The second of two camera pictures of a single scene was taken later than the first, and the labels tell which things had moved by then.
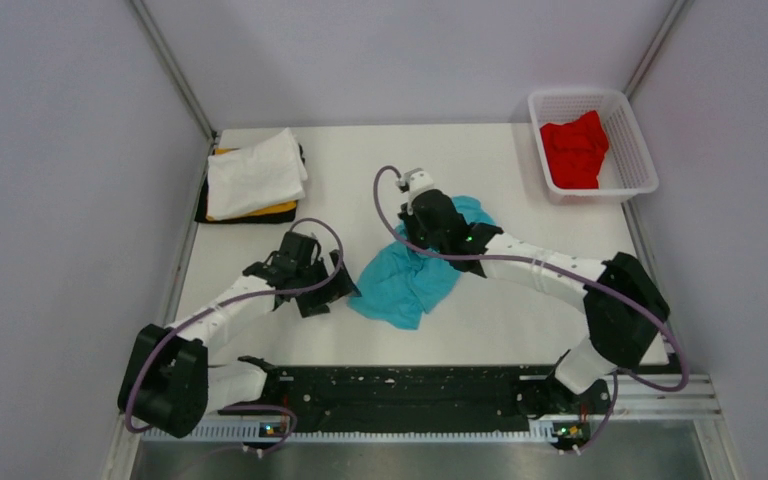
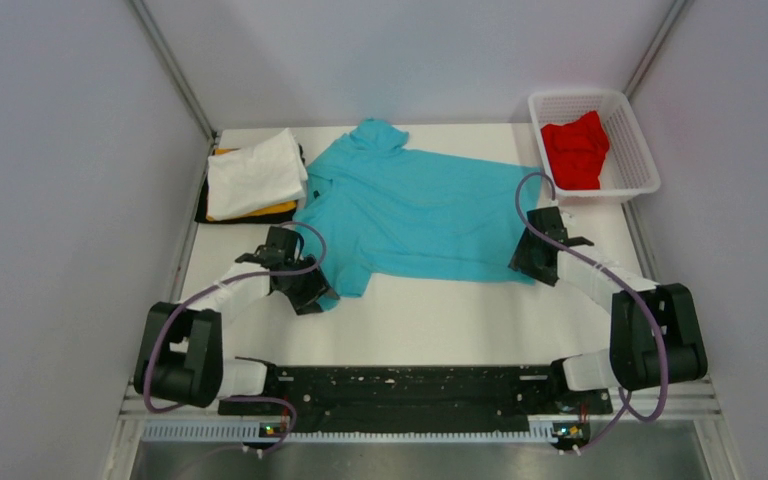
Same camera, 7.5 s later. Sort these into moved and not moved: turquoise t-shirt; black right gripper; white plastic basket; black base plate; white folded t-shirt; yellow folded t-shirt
Moved: turquoise t-shirt; black right gripper
Not moved: white folded t-shirt; white plastic basket; yellow folded t-shirt; black base plate
